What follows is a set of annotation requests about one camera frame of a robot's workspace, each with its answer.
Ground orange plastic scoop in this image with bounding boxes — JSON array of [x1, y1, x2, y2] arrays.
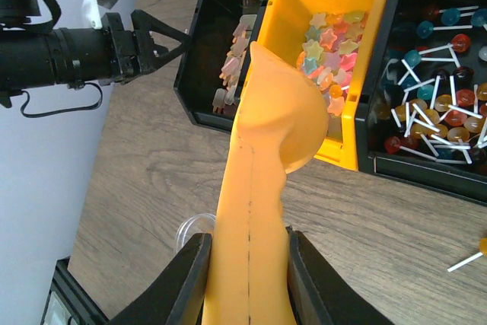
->
[[202, 43, 328, 324]]

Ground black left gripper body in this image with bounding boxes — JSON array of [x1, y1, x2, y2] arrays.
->
[[100, 12, 158, 85]]

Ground black bin with lollipops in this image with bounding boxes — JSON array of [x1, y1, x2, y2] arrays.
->
[[355, 0, 486, 205]]

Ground orange lollipop on table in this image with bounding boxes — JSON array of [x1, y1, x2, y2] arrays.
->
[[447, 237, 487, 272]]

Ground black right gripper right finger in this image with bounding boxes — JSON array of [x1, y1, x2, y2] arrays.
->
[[287, 228, 392, 324]]

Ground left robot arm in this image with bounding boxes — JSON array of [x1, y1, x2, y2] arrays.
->
[[1, 0, 190, 108]]

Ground yellow bin with star candies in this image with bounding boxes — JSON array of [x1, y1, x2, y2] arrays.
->
[[257, 0, 387, 170]]

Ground clear plastic cup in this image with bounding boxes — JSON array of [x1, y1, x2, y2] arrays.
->
[[174, 213, 216, 253]]

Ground black bin with popsicle candies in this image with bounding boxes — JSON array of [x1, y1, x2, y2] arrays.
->
[[173, 0, 270, 132]]

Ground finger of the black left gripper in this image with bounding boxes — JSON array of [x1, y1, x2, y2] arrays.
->
[[131, 9, 190, 74]]

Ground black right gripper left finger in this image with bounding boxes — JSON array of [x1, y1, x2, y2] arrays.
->
[[108, 233, 212, 325]]

